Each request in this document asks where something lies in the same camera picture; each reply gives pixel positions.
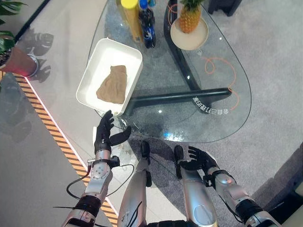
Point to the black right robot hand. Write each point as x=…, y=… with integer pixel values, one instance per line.
x=200, y=158

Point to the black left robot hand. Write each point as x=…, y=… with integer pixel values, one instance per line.
x=104, y=136

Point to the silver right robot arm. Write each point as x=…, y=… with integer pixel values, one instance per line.
x=236, y=196

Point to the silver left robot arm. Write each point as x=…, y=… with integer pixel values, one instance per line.
x=93, y=189

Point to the tan brown cloth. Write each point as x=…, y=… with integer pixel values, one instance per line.
x=113, y=86

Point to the white rectangular plastic basket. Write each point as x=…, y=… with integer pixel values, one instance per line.
x=110, y=75

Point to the yellow black hazard tape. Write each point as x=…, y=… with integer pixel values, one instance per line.
x=56, y=137

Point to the silver left robot leg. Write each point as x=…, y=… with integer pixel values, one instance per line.
x=138, y=189

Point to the terracotta plant pot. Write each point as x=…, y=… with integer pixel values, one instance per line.
x=20, y=62

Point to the dark soda bottle blue cap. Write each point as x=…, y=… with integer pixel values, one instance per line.
x=147, y=27

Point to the yellow lidded pasta canister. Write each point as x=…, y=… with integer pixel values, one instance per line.
x=131, y=20

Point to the round beige plate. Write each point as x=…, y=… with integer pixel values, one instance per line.
x=189, y=37

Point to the green potted plant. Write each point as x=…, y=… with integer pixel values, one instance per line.
x=6, y=35

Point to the pineapple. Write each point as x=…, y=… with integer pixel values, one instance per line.
x=189, y=17

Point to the dark furniture block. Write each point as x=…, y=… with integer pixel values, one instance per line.
x=225, y=6

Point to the black table base frame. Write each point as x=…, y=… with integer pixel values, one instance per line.
x=182, y=71

